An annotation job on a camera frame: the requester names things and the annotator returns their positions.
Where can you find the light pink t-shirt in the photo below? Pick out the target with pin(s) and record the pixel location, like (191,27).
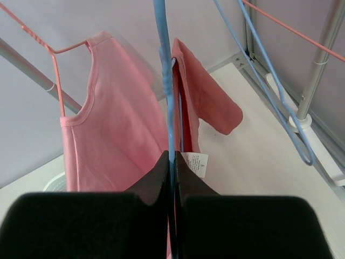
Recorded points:
(120,132)

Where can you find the white perforated plastic basket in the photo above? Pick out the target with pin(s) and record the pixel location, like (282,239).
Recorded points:
(56,184)

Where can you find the coral red t-shirt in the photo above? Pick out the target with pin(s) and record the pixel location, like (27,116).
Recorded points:
(199,102)

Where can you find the salmon wire hanger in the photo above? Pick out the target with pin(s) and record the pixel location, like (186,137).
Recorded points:
(296,32)

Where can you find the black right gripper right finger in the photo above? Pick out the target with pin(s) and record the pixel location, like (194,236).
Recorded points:
(272,227)

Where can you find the grey clothes rack frame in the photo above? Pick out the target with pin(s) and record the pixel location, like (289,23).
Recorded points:
(294,119)

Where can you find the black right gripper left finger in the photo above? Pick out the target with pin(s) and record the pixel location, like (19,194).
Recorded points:
(129,224)

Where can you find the pink wire hanger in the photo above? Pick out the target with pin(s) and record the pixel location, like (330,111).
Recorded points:
(60,24)

